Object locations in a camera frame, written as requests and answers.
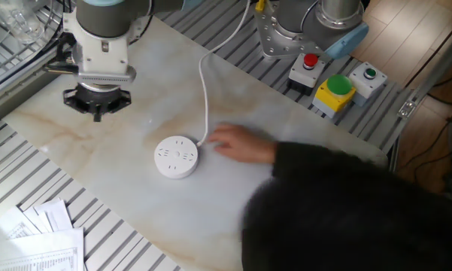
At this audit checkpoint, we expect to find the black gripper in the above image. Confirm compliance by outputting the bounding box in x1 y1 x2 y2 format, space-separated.
62 84 132 123

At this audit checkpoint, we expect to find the round white power strip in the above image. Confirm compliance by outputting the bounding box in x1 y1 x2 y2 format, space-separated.
153 135 200 181

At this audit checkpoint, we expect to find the right forearm black sleeve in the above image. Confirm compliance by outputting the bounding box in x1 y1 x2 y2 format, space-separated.
272 140 390 189

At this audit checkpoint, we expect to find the green mushroom button yellow box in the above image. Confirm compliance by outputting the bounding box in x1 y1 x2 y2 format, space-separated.
311 73 358 120

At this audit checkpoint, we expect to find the small green button white box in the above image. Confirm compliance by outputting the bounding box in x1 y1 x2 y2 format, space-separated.
347 61 389 108

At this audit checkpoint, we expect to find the person right hand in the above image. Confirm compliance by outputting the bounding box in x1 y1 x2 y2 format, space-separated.
207 123 279 165

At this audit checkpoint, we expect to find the white paper sheet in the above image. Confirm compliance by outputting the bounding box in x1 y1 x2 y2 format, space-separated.
0 206 42 242
33 197 74 233
22 206 54 235

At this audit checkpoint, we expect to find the clear plastic bag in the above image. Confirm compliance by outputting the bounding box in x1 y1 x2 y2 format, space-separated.
0 0 50 44

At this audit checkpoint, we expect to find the large printed paper sheet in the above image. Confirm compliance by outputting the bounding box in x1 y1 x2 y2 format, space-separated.
0 227 86 271

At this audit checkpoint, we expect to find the person head black hair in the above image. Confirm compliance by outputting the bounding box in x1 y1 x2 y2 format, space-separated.
241 165 452 271

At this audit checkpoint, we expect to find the grey aluminium frame beam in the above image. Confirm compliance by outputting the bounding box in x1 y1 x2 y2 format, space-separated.
0 52 67 129

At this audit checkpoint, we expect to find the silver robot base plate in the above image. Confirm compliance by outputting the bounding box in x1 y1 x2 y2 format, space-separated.
253 0 334 61

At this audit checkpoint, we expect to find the red button switch box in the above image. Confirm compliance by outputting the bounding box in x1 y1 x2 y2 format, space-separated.
286 52 326 97

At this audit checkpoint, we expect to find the silver corner bracket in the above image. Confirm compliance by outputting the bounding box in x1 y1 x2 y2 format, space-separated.
397 99 418 120

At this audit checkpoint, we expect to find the silver aluminium frame post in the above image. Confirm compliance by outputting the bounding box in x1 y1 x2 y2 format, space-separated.
389 20 452 174

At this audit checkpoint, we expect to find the black floor cable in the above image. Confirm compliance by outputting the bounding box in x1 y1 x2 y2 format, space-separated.
395 105 452 178

